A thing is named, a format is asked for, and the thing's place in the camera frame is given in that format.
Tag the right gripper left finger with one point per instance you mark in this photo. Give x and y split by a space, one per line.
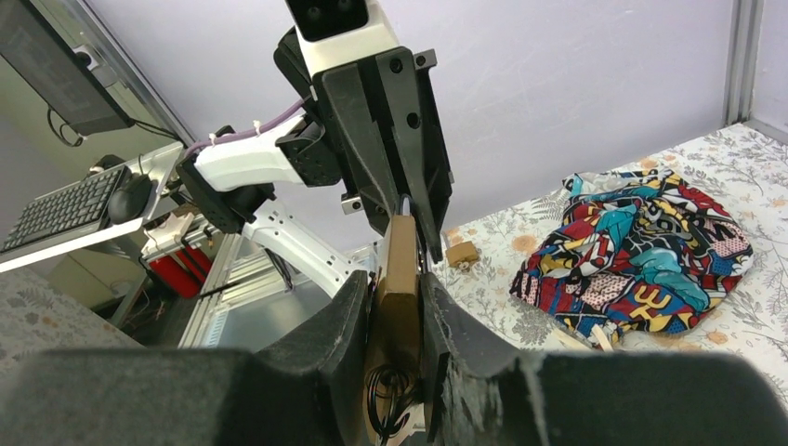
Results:
304 389

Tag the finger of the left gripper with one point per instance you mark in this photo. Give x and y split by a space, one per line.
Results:
421 164
357 141

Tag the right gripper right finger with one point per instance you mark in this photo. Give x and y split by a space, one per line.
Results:
480 390

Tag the brass padlock with keys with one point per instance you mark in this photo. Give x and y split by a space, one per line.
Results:
394 337

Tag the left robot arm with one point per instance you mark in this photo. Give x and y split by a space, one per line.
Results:
232 179

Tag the colourful patterned cloth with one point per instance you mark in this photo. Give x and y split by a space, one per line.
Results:
634 251

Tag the black computer mouse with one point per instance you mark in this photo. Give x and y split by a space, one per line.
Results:
130 200

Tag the black computer keyboard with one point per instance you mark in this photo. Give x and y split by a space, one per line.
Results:
81 206

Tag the floral table mat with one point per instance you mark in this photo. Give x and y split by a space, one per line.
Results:
743 169

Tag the black computer monitor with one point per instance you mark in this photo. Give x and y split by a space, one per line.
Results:
33 48

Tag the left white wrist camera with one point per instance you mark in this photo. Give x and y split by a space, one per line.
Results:
336 32

